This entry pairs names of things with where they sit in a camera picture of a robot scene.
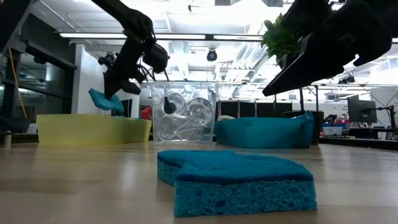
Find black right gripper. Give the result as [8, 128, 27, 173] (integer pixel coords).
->
[262, 0, 398, 96]

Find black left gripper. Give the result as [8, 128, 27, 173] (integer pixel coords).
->
[103, 37, 146, 100]

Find blue wavy kitchen sponge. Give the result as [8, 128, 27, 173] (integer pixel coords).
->
[157, 150, 318, 218]
[88, 88, 125, 113]

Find yellow plastic bin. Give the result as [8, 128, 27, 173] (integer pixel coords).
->
[36, 113, 153, 146]

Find clear plastic bin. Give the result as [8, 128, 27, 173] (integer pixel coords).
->
[149, 81, 218, 144]

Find blue plastic bin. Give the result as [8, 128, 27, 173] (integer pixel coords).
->
[213, 110, 315, 149]

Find dark flat screen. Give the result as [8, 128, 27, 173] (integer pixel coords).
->
[123, 98, 134, 117]

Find person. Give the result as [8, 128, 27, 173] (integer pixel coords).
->
[140, 106, 153, 121]

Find fluorescent ceiling light strip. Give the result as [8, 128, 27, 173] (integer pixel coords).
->
[59, 33, 127, 39]
[213, 34, 264, 41]
[155, 33, 206, 40]

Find black computer monitor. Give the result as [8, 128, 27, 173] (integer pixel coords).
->
[347, 95, 379, 124]

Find green potted plant black pot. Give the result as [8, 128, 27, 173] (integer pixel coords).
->
[261, 12, 324, 146]

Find dark office desk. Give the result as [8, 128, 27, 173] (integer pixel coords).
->
[320, 126, 398, 140]

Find black storage cabinet row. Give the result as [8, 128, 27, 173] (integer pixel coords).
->
[217, 100, 293, 118]

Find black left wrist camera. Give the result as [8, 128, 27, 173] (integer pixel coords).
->
[142, 42, 170, 75]

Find black aluminium table frame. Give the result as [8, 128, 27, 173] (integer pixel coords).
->
[318, 136, 398, 151]

